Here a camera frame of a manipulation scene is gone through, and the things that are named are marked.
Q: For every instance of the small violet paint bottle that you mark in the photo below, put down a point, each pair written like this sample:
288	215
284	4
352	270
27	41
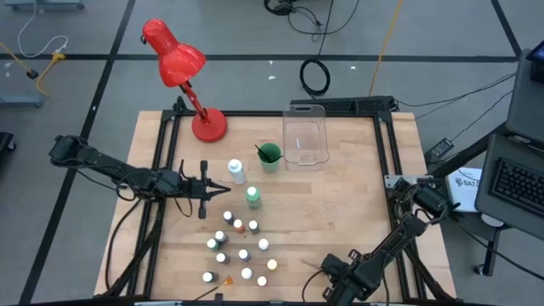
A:
243	254

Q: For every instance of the white round disc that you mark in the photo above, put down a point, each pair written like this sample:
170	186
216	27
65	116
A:
493	221

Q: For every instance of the large green paint bottle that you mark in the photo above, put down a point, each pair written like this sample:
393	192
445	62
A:
253	198

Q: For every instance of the black power adapter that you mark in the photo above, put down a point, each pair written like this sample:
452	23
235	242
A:
440	149

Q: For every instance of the grey monitor back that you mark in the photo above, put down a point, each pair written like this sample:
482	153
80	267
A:
525	106

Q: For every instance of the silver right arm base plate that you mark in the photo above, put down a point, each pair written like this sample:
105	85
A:
391	182

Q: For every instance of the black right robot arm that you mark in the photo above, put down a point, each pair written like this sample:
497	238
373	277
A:
404	229

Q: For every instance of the grey table foot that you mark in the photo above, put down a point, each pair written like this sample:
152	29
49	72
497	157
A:
44	4
21	100

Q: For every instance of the black round floor plug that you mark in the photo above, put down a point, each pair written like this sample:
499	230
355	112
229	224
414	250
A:
32	73

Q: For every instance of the grey laptop black keyboard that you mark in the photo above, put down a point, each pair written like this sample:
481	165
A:
516	187

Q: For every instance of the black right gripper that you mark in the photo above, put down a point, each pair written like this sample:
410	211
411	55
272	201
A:
355	278

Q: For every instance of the small orange paint bottle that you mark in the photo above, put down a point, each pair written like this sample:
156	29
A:
262	281

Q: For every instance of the black paintbrush silver ferrule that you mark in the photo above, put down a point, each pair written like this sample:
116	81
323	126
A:
260	151

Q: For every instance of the black device blue screen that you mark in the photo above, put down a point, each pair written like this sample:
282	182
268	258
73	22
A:
539	59

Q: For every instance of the clear plastic bin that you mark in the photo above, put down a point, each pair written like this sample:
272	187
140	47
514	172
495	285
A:
306	136

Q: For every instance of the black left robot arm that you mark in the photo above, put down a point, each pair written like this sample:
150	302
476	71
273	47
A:
98	161

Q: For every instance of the small red-orange paint bottle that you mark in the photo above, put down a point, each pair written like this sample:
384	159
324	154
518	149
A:
239	224

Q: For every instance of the black caster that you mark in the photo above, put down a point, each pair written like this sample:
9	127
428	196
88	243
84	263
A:
5	142

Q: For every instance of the small yellow paint bottle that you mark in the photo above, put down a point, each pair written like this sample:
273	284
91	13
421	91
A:
272	264

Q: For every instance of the large white paint bottle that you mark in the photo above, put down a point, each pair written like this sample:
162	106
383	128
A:
236	170

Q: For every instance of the small dark green paint bottle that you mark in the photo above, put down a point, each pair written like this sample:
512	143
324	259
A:
253	225

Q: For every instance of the thin black paintbrush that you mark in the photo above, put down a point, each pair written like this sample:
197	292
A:
277	158

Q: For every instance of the green plastic cup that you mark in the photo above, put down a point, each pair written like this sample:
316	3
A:
270	166

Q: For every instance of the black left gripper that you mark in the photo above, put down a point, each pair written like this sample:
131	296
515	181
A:
203	190

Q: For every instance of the white cardboard box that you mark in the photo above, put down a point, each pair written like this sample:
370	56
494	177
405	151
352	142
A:
463	189

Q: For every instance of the red desk lamp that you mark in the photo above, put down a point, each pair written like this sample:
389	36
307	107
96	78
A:
178	64

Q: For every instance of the black power strip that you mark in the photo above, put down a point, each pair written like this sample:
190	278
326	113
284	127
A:
361	104

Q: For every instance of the small dark purple paint bottle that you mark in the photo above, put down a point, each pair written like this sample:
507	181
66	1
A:
228	217

